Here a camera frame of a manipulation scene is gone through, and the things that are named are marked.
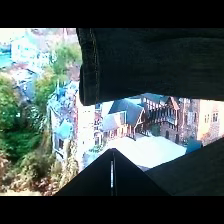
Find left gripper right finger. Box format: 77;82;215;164
112;148;172;197

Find dark blue jeans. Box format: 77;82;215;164
75;27;224;197

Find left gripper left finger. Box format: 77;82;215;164
54;148;114;197

